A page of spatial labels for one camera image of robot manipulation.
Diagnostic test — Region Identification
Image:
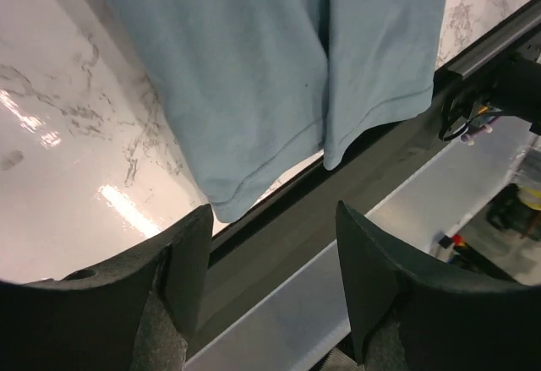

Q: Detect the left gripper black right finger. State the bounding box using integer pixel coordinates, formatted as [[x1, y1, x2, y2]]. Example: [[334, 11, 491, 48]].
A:
[[336, 203, 540, 370]]

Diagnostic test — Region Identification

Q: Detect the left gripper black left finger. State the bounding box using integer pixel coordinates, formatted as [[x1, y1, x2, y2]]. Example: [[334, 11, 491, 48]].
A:
[[1, 205, 213, 370]]

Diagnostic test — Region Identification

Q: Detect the slate blue t-shirt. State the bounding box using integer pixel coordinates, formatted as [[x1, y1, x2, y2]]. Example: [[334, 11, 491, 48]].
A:
[[107, 0, 445, 223]]

